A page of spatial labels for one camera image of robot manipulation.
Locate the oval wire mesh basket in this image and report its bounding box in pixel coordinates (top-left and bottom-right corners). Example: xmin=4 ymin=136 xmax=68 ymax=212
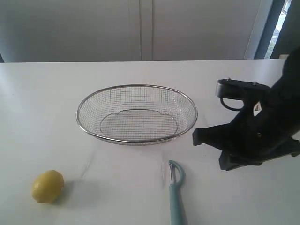
xmin=76 ymin=84 xmax=198 ymax=146

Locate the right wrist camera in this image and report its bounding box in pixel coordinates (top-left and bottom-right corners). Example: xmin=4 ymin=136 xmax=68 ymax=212
xmin=216 ymin=78 xmax=270 ymax=100

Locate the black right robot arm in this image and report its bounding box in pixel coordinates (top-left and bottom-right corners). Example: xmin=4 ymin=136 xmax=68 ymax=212
xmin=192 ymin=49 xmax=300 ymax=171

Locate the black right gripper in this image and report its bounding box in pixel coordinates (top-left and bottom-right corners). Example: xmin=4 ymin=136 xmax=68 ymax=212
xmin=192 ymin=85 xmax=300 ymax=172

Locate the yellow lemon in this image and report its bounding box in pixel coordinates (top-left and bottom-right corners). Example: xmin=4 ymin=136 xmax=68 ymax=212
xmin=31 ymin=170 xmax=64 ymax=203

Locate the teal handled peeler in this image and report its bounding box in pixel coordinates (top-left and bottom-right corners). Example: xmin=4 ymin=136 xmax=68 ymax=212
xmin=168 ymin=160 xmax=185 ymax=225

